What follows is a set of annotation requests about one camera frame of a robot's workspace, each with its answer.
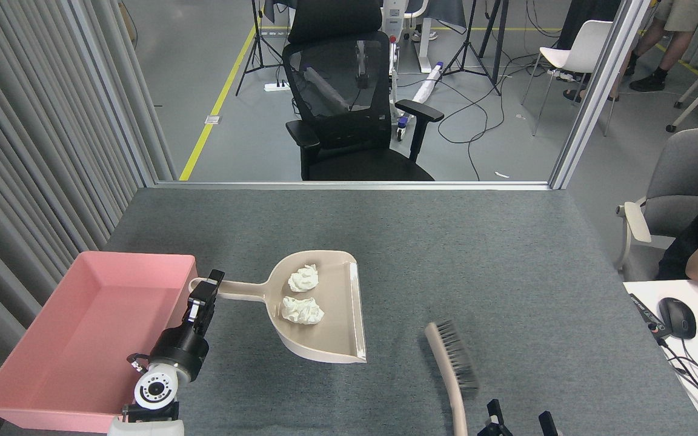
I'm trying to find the white plastic chair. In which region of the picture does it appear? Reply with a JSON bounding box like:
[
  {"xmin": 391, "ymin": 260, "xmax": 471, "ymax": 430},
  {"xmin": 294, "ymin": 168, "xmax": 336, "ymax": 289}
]
[{"xmin": 522, "ymin": 20, "xmax": 619, "ymax": 137}]

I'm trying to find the silver table edge rail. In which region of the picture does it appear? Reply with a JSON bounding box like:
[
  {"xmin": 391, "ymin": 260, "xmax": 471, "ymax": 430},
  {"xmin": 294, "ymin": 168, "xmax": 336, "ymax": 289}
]
[{"xmin": 154, "ymin": 180, "xmax": 553, "ymax": 191}]

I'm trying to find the standing person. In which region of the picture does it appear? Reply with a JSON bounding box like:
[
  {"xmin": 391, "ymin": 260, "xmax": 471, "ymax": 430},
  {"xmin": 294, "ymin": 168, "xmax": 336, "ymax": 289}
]
[{"xmin": 625, "ymin": 0, "xmax": 698, "ymax": 93}]

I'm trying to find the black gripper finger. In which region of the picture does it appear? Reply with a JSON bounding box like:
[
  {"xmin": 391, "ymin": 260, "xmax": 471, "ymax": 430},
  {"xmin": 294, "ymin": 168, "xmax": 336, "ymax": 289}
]
[
  {"xmin": 478, "ymin": 398, "xmax": 513, "ymax": 436},
  {"xmin": 538, "ymin": 411, "xmax": 563, "ymax": 436}
]

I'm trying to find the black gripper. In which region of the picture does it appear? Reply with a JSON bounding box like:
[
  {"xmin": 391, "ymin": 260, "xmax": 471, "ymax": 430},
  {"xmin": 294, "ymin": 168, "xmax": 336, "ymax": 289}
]
[{"xmin": 149, "ymin": 269, "xmax": 225, "ymax": 383}]

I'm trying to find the black tripod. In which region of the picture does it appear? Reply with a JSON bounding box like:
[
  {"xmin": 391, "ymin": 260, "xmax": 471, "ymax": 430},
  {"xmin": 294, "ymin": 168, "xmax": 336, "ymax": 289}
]
[
  {"xmin": 442, "ymin": 0, "xmax": 510, "ymax": 96},
  {"xmin": 235, "ymin": 0, "xmax": 286, "ymax": 96}
]

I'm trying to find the black floor cable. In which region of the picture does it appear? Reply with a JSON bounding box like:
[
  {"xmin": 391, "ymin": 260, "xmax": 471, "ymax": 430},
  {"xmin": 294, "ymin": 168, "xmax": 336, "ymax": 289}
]
[{"xmin": 437, "ymin": 54, "xmax": 543, "ymax": 181}]

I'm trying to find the white paper ball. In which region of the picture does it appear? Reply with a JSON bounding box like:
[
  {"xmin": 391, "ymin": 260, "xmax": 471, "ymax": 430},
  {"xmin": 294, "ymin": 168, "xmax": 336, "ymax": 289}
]
[
  {"xmin": 281, "ymin": 296, "xmax": 325, "ymax": 325},
  {"xmin": 288, "ymin": 264, "xmax": 321, "ymax": 292}
]

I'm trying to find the person on white chair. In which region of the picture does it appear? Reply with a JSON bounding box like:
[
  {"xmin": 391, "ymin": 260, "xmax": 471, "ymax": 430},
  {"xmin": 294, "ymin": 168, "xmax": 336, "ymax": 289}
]
[{"xmin": 557, "ymin": 0, "xmax": 623, "ymax": 105}]

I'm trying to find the black desk cable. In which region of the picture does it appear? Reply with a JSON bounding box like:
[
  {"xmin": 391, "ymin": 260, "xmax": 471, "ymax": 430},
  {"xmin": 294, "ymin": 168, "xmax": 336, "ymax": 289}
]
[{"xmin": 655, "ymin": 336, "xmax": 698, "ymax": 403}]

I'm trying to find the seated person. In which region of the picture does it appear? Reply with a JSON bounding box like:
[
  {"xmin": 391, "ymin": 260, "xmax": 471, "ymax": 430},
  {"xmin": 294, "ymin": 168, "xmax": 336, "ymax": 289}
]
[{"xmin": 657, "ymin": 188, "xmax": 698, "ymax": 294}]

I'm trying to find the black computer mouse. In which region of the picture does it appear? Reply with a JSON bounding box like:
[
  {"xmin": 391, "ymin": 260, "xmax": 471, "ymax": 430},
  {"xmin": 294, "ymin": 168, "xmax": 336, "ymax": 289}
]
[{"xmin": 658, "ymin": 297, "xmax": 697, "ymax": 340}]

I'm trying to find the beige brush with black bristles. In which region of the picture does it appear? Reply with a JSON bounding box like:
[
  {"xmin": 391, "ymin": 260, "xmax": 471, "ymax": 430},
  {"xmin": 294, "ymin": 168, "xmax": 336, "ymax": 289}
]
[{"xmin": 425, "ymin": 320, "xmax": 480, "ymax": 436}]

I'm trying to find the black mesh office chair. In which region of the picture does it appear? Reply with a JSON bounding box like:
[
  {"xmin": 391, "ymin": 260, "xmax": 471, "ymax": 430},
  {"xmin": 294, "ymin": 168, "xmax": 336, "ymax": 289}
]
[{"xmin": 282, "ymin": 0, "xmax": 445, "ymax": 181}]

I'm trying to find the grey chair with white armrest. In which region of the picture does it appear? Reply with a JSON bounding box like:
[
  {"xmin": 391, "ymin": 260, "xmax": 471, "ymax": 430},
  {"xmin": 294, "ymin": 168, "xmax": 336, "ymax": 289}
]
[{"xmin": 616, "ymin": 127, "xmax": 698, "ymax": 282}]

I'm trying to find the white stand on wheels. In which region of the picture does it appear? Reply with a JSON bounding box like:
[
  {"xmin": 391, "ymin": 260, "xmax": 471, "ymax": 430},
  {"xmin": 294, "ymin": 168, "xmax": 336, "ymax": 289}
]
[{"xmin": 381, "ymin": 0, "xmax": 440, "ymax": 141}]

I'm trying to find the pink plastic bin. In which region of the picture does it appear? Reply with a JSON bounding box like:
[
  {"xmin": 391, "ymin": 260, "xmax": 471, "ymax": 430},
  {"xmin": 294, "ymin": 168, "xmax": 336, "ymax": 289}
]
[{"xmin": 0, "ymin": 251, "xmax": 202, "ymax": 435}]

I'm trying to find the beige plastic dustpan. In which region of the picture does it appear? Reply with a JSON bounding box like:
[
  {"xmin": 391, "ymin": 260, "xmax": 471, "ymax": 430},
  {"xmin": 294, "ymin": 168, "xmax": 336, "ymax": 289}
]
[{"xmin": 188, "ymin": 250, "xmax": 367, "ymax": 365}]

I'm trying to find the small black device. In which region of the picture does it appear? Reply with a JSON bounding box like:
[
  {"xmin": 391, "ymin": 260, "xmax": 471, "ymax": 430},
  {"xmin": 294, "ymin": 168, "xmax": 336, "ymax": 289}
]
[{"xmin": 629, "ymin": 294, "xmax": 672, "ymax": 339}]

